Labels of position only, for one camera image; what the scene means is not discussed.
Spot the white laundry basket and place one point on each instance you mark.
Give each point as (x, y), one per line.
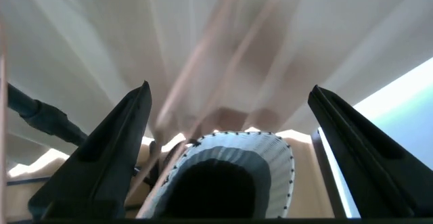
(270, 163)

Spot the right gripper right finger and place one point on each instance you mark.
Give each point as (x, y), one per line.
(372, 159)

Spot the black clothes rack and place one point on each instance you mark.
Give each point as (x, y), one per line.
(50, 119)

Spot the beige curtain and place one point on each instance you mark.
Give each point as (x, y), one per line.
(84, 31)

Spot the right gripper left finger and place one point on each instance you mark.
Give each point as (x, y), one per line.
(101, 159)

